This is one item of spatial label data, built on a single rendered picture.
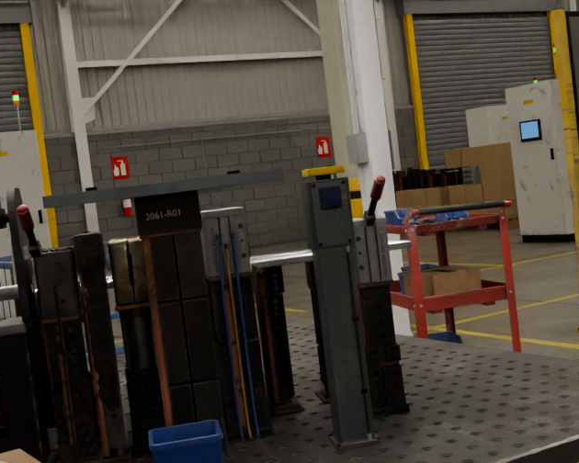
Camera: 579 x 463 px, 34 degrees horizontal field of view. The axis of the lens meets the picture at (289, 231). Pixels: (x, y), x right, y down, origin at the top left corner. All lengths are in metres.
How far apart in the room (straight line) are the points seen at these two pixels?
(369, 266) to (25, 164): 8.47
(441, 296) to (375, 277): 2.28
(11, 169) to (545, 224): 6.45
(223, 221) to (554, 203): 10.46
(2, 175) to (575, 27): 6.03
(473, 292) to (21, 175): 6.72
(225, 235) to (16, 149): 8.43
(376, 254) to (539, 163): 10.44
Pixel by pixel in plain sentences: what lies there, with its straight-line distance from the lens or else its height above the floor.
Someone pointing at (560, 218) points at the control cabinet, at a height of 0.30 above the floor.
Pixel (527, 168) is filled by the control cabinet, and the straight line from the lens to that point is 12.26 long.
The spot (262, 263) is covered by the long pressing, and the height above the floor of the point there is 1.00.
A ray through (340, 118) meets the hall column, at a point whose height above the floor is 1.69.
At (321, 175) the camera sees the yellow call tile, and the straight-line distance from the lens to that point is 1.51.
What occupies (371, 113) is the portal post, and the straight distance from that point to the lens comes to 5.85.
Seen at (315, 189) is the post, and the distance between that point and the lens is 1.50.
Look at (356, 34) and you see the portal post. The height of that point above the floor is 2.00.
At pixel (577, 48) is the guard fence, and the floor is 1.76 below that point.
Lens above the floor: 1.14
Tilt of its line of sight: 3 degrees down
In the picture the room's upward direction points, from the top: 7 degrees counter-clockwise
